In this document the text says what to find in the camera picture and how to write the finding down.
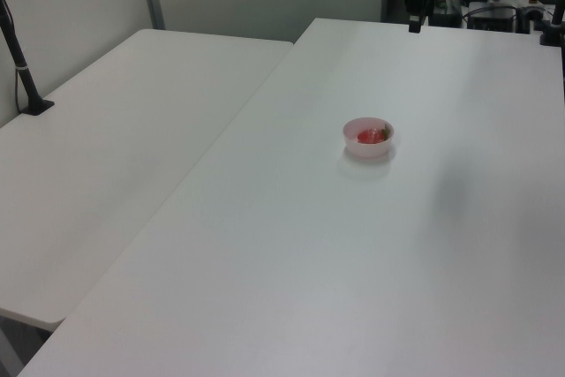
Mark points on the red toy strawberry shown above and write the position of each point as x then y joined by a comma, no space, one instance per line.
370,135

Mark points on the pink plastic bowl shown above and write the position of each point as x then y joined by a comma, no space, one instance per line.
364,147

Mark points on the black clamp camera stand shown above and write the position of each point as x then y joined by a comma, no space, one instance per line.
552,32

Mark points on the black electronics box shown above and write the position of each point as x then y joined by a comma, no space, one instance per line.
492,19

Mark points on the black camera pole with base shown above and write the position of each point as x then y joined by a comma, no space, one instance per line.
20,63

